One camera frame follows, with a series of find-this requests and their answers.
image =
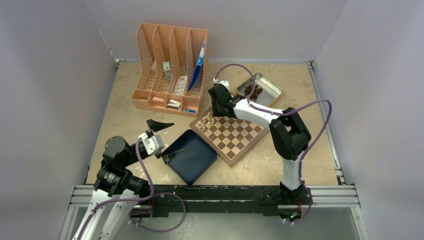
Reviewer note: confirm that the pink eraser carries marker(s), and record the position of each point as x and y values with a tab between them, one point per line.
158	99

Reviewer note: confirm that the white stapler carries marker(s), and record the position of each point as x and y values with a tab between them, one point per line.
173	104

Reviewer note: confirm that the white labelled tube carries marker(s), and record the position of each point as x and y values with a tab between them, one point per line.
180	85

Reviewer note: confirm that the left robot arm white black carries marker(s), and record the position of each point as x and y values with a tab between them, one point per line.
121	183

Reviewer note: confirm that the blue folder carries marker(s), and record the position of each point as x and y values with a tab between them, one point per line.
198	66

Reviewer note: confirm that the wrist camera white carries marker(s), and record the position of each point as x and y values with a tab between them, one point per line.
225	83
149	144

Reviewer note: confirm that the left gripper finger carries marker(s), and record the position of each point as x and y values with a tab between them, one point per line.
168	158
156	126

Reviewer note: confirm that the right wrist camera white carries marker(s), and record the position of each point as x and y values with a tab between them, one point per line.
225	83

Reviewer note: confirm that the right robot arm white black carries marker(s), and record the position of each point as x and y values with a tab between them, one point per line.
289	133

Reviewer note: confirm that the pink plastic desk organizer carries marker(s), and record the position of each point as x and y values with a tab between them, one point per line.
180	46

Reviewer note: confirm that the wooden chess board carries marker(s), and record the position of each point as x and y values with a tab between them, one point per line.
231	138

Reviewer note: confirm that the yellow metal tin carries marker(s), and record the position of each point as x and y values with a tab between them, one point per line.
266	93

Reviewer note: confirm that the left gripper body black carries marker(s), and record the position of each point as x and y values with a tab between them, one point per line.
158	155

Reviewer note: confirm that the pile of dark chess pieces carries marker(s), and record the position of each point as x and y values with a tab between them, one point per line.
253	90

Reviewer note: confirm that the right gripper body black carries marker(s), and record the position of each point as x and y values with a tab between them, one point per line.
217	111

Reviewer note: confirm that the green white small box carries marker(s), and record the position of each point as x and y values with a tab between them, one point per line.
167	71

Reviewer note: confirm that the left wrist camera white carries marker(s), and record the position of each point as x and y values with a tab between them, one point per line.
149	144

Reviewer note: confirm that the dark blue tray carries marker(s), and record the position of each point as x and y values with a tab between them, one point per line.
197	157

